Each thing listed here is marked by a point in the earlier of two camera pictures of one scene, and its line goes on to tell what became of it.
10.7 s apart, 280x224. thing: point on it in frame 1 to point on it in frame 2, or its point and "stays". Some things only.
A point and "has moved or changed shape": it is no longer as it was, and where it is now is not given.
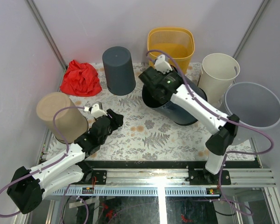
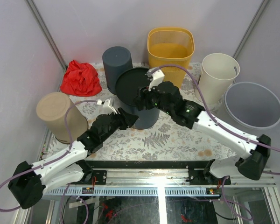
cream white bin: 217,73 stays
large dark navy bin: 175,112 has moved or changed shape
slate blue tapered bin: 118,69 stays
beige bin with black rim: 58,111 stays
